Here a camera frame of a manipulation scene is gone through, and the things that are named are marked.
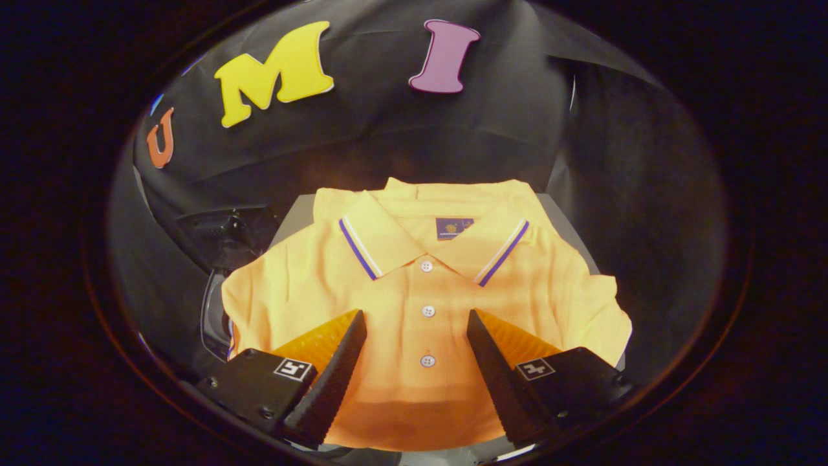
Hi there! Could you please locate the dark glass washing machine lid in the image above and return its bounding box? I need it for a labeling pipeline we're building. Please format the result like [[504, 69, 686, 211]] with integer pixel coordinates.
[[176, 206, 280, 271]]

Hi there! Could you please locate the orange polo shirt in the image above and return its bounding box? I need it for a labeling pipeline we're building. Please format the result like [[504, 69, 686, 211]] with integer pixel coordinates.
[[221, 177, 633, 452]]

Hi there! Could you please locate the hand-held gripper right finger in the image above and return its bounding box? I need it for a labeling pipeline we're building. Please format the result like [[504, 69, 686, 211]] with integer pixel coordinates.
[[466, 309, 636, 447]]

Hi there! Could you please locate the small white cabinet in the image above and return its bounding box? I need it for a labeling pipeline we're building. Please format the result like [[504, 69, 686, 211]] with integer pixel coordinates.
[[268, 192, 629, 463]]

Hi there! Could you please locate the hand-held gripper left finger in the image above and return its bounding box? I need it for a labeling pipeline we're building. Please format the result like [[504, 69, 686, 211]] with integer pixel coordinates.
[[197, 309, 368, 449]]

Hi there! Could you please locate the black backdrop cloth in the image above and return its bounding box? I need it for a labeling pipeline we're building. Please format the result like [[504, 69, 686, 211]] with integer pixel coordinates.
[[109, 0, 728, 389]]

